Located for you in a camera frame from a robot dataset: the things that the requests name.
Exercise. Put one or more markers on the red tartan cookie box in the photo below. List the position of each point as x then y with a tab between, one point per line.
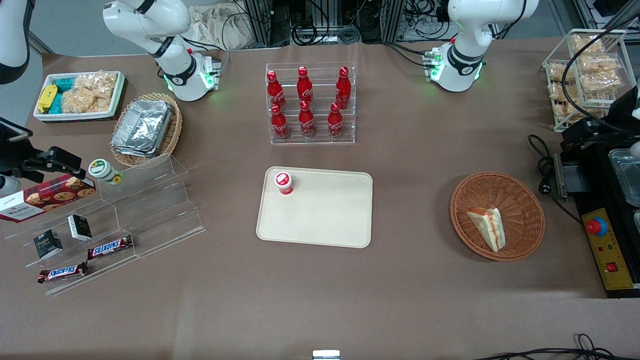
50	196

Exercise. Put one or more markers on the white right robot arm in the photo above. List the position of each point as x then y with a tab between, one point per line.
184	80

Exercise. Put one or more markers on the red emergency stop button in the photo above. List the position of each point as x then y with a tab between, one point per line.
596	227

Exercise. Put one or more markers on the beige crumpled cloth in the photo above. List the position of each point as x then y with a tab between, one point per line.
220	27

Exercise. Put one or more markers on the stack of foil trays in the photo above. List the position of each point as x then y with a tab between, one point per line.
142	127

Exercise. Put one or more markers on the triangular sandwich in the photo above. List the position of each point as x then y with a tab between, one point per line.
487	227

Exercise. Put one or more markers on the green lidded white jar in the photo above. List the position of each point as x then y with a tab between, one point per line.
102	170

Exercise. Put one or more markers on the teal snack packet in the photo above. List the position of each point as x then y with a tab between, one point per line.
57	104
65	84

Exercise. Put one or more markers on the yellow snack packet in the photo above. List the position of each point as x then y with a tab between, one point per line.
47	97

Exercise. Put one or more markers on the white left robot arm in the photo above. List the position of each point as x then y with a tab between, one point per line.
462	70

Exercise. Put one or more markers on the clear acrylic bottle rack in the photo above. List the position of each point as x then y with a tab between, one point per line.
320	140

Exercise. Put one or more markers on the brown snickers bar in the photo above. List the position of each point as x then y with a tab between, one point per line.
62	272
110	247

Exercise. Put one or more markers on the steel pan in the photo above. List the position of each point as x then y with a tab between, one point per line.
627	175

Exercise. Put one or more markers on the small black box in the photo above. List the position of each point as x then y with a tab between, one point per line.
48	244
80	227

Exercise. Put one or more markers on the red cola bottle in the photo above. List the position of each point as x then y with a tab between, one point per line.
275	92
304	87
343	90
279	125
335	123
306	122

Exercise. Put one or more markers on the clear acrylic step stand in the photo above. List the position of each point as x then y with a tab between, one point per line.
150	215

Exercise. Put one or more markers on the clear bag rice crackers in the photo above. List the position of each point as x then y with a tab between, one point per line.
90	92

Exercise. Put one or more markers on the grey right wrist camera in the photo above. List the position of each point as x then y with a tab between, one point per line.
9	186

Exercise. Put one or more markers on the small white box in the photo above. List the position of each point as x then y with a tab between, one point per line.
326	355

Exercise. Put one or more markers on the beige plastic tray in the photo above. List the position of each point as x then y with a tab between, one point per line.
325	215

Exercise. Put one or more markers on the red lidded small cup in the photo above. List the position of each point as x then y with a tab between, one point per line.
283	182

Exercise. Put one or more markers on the black machine yellow panel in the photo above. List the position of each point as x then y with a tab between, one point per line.
615	270

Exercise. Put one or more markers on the light wicker oval basket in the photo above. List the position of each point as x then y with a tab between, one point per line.
175	130

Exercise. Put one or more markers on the brown wicker basket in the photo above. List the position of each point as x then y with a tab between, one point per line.
520	200

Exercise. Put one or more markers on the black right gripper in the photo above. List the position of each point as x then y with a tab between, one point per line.
11	152

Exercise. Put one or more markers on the bagged rice cracker snack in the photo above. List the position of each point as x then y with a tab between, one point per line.
557	72
587	44
600	83
600	64
560	97

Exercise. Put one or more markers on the white rectangular snack bin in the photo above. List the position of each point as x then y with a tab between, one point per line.
75	116

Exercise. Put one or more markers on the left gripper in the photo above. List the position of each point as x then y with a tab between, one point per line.
614	121

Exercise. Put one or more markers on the aluminium frame post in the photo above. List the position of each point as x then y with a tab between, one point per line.
392	20
260	20

